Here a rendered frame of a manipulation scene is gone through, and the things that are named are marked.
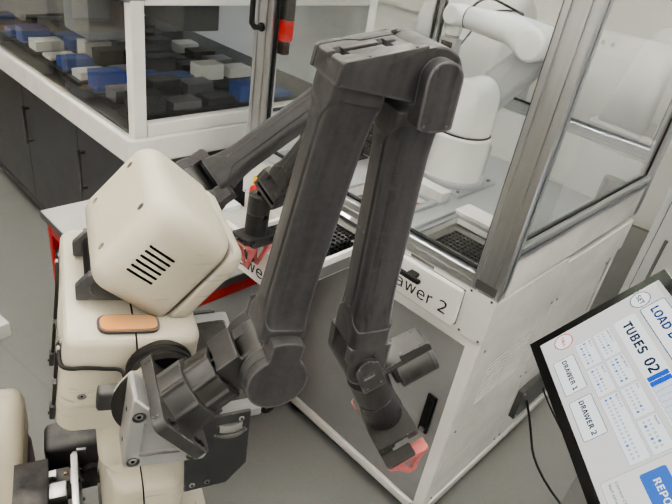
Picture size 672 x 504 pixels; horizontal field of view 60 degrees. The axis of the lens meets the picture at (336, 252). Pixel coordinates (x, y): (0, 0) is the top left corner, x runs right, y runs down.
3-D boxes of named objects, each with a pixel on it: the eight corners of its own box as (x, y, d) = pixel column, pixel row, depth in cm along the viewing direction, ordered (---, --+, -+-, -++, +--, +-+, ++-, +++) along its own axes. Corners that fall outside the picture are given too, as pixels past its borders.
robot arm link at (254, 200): (244, 188, 140) (262, 197, 138) (262, 182, 146) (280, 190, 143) (241, 214, 143) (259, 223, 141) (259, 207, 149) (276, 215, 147)
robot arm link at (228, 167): (358, 26, 100) (392, 72, 99) (362, 56, 114) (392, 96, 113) (152, 178, 102) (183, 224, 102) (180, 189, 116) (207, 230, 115)
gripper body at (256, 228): (277, 239, 149) (282, 213, 146) (247, 248, 142) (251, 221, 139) (261, 228, 153) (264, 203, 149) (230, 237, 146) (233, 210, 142)
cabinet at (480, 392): (417, 535, 191) (485, 350, 149) (231, 360, 248) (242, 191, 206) (550, 405, 253) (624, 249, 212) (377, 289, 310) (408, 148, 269)
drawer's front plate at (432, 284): (450, 326, 153) (461, 292, 148) (370, 273, 169) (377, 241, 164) (454, 323, 155) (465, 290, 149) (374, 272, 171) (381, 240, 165)
